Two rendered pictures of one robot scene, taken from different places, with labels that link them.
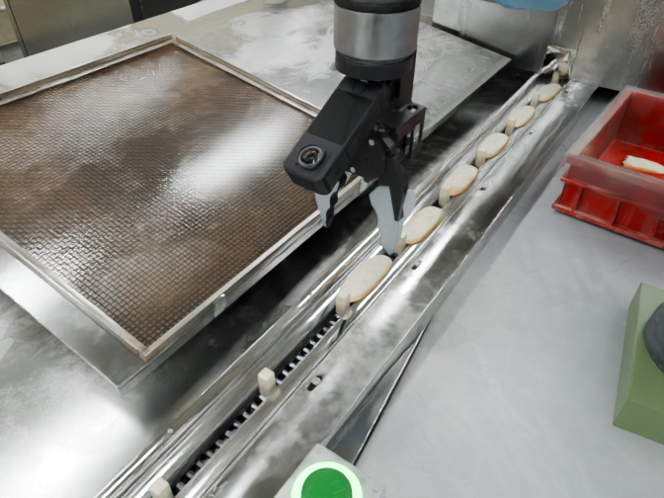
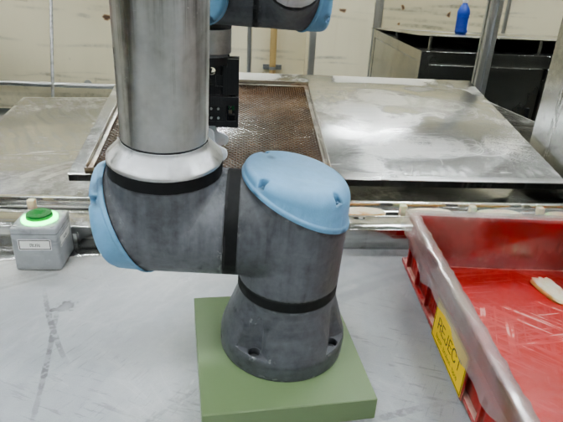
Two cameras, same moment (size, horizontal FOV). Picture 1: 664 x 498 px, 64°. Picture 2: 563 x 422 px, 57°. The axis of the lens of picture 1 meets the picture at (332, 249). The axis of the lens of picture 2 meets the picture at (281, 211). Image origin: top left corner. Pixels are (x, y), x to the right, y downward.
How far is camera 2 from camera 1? 0.81 m
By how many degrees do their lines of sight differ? 44
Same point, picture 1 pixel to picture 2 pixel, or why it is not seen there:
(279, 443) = (74, 217)
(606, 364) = not seen: hidden behind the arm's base
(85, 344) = (81, 157)
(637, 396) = (199, 301)
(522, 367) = (212, 285)
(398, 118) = (214, 95)
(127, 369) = (79, 171)
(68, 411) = (67, 189)
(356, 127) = not seen: hidden behind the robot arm
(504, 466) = (126, 295)
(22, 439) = (47, 187)
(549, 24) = not seen: outside the picture
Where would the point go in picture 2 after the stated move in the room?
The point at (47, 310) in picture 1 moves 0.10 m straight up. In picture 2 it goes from (89, 144) to (84, 98)
